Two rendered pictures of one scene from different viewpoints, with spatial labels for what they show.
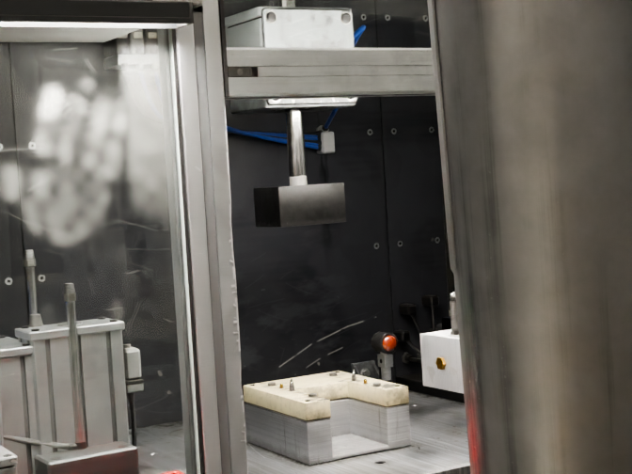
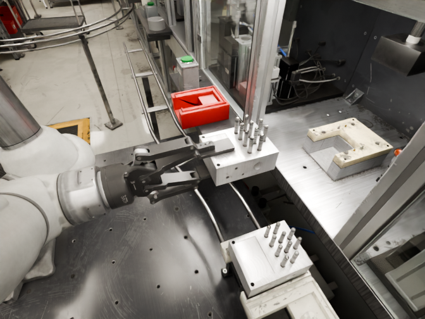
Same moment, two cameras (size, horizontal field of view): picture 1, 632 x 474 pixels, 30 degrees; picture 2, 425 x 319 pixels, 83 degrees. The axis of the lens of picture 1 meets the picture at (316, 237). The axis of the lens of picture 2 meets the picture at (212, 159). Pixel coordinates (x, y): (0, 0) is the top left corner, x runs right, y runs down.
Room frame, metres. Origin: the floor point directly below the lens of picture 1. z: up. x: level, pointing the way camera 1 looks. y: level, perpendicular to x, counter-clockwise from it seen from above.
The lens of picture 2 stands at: (1.05, -0.51, 1.37)
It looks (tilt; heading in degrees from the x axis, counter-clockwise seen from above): 46 degrees down; 99
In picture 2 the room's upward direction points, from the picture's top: straight up
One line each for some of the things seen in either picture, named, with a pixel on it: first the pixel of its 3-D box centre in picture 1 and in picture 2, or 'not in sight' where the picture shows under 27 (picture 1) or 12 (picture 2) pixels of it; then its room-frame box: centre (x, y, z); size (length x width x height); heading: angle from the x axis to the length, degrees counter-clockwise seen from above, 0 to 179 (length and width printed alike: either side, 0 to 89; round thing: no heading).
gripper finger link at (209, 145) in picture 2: not in sight; (200, 144); (0.98, -0.20, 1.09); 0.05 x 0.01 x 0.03; 30
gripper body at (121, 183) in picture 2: not in sight; (133, 181); (0.87, -0.26, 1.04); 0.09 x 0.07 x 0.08; 30
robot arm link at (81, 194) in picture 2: not in sight; (89, 193); (0.81, -0.30, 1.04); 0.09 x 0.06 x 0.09; 120
